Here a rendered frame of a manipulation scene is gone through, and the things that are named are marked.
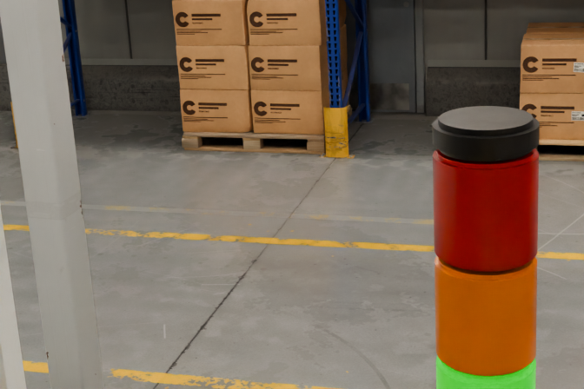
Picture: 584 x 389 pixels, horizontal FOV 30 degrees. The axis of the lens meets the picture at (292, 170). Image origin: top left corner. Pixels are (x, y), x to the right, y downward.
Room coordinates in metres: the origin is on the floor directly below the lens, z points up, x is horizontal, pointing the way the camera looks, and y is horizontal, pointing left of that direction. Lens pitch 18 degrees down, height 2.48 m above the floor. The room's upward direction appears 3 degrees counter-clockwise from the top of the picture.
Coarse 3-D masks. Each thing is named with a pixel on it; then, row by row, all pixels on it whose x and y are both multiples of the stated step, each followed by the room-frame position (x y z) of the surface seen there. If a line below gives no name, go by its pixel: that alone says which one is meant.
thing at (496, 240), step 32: (448, 160) 0.48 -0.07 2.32; (512, 160) 0.48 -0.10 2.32; (448, 192) 0.48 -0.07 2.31; (480, 192) 0.47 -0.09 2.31; (512, 192) 0.47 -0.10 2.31; (448, 224) 0.48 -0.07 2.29; (480, 224) 0.47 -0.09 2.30; (512, 224) 0.47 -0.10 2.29; (448, 256) 0.48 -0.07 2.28; (480, 256) 0.47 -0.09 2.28; (512, 256) 0.47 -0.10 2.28
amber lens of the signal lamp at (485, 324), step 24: (528, 264) 0.48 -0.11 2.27; (456, 288) 0.48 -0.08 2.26; (480, 288) 0.47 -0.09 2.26; (504, 288) 0.47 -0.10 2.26; (528, 288) 0.48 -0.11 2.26; (456, 312) 0.48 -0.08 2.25; (480, 312) 0.47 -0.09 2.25; (504, 312) 0.47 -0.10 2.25; (528, 312) 0.48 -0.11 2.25; (456, 336) 0.48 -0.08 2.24; (480, 336) 0.47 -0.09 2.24; (504, 336) 0.47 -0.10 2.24; (528, 336) 0.48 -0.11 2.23; (456, 360) 0.48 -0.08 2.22; (480, 360) 0.47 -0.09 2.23; (504, 360) 0.47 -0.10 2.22; (528, 360) 0.48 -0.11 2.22
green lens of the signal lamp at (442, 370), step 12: (444, 372) 0.49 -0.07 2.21; (456, 372) 0.48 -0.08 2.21; (516, 372) 0.48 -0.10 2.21; (528, 372) 0.48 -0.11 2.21; (444, 384) 0.49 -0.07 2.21; (456, 384) 0.48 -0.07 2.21; (468, 384) 0.47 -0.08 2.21; (480, 384) 0.47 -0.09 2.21; (492, 384) 0.47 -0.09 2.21; (504, 384) 0.47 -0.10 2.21; (516, 384) 0.47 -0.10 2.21; (528, 384) 0.48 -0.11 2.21
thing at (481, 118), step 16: (448, 112) 0.51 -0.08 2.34; (464, 112) 0.51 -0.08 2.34; (480, 112) 0.51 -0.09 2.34; (496, 112) 0.50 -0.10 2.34; (512, 112) 0.50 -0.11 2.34; (432, 128) 0.50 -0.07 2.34; (448, 128) 0.49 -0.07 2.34; (464, 128) 0.48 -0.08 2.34; (480, 128) 0.48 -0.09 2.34; (496, 128) 0.48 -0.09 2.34; (512, 128) 0.48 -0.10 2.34; (528, 128) 0.48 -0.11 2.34; (448, 144) 0.48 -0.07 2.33; (464, 144) 0.48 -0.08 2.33; (480, 144) 0.47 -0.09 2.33; (496, 144) 0.47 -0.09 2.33; (512, 144) 0.47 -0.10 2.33; (528, 144) 0.48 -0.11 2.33; (464, 160) 0.48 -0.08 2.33; (480, 160) 0.47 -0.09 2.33; (496, 160) 0.47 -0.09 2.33
